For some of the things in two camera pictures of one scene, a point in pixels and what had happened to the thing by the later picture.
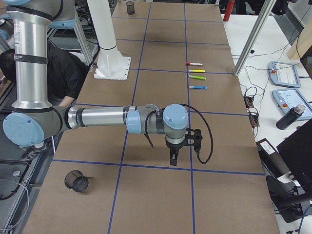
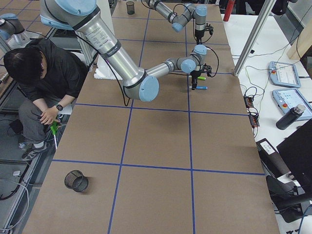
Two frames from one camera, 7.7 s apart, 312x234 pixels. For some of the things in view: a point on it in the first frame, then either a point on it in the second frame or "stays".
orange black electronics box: (253, 113) stays
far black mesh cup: (130, 7) stays
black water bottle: (290, 116) stays
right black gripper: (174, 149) to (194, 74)
